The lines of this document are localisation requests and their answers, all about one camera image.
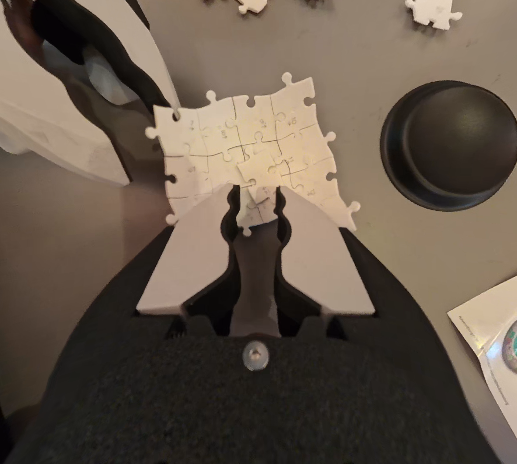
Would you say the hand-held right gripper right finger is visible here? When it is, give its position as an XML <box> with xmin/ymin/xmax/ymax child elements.
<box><xmin>273</xmin><ymin>185</ymin><xmax>375</xmax><ymax>337</ymax></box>

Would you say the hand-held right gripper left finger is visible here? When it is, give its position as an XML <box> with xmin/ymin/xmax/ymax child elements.
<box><xmin>137</xmin><ymin>185</ymin><xmax>242</xmax><ymax>337</ymax></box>

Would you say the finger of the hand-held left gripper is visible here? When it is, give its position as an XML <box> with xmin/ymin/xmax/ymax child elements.
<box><xmin>0</xmin><ymin>24</ymin><xmax>133</xmax><ymax>188</ymax></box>
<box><xmin>34</xmin><ymin>0</ymin><xmax>179</xmax><ymax>110</ymax></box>

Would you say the single white puzzle piece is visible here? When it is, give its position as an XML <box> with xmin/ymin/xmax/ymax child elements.
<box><xmin>237</xmin><ymin>143</ymin><xmax>292</xmax><ymax>189</ymax></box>

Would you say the curved assembled puzzle section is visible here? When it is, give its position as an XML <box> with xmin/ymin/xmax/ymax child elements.
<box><xmin>145</xmin><ymin>72</ymin><xmax>361</xmax><ymax>238</ymax></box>

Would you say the black round stand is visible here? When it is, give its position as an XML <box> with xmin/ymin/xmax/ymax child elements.
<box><xmin>380</xmin><ymin>80</ymin><xmax>517</xmax><ymax>213</ymax></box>

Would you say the white printed paper sheet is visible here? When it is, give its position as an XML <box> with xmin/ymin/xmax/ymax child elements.
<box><xmin>447</xmin><ymin>276</ymin><xmax>517</xmax><ymax>453</ymax></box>

